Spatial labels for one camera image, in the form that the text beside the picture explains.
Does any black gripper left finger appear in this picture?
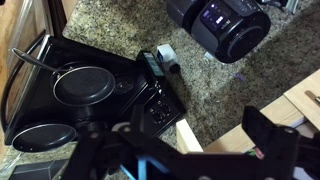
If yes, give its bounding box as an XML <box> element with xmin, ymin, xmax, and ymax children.
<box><xmin>61</xmin><ymin>105</ymin><xmax>181</xmax><ymax>180</ymax></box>

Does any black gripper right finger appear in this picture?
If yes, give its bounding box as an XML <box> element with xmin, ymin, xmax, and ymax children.
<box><xmin>241</xmin><ymin>106</ymin><xmax>320</xmax><ymax>168</ymax></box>

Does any black air fryer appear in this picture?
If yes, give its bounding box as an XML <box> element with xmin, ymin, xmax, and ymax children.
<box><xmin>166</xmin><ymin>0</ymin><xmax>272</xmax><ymax>64</ymax></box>

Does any black frying pan silver rim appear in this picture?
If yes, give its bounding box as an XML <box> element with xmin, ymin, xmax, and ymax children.
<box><xmin>11</xmin><ymin>123</ymin><xmax>78</xmax><ymax>153</ymax></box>

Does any small purple scrap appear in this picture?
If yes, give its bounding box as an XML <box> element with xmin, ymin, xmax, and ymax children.
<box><xmin>233</xmin><ymin>72</ymin><xmax>246</xmax><ymax>83</ymax></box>

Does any dark grey box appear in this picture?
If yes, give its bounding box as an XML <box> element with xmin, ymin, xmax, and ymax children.
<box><xmin>9</xmin><ymin>159</ymin><xmax>69</xmax><ymax>180</ymax></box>

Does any black stove knob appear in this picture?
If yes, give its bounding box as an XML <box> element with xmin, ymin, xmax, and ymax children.
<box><xmin>149</xmin><ymin>109</ymin><xmax>164</xmax><ymax>124</ymax></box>
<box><xmin>159</xmin><ymin>101</ymin><xmax>173</xmax><ymax>115</ymax></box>

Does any black electric stove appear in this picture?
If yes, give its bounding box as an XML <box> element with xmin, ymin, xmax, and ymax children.
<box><xmin>0</xmin><ymin>29</ymin><xmax>188</xmax><ymax>148</ymax></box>

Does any dark glass oil bottle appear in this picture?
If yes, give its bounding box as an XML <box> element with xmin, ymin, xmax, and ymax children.
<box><xmin>167</xmin><ymin>60</ymin><xmax>183</xmax><ymax>76</ymax></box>

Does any small white box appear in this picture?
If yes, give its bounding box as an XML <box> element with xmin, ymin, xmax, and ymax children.
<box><xmin>155</xmin><ymin>43</ymin><xmax>180</xmax><ymax>66</ymax></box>

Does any wooden base cabinet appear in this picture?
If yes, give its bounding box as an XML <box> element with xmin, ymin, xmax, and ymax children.
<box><xmin>0</xmin><ymin>0</ymin><xmax>78</xmax><ymax>73</ymax></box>

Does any narrow wooden wall cabinet door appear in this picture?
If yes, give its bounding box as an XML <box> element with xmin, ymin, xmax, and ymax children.
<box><xmin>283</xmin><ymin>68</ymin><xmax>320</xmax><ymax>132</ymax></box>

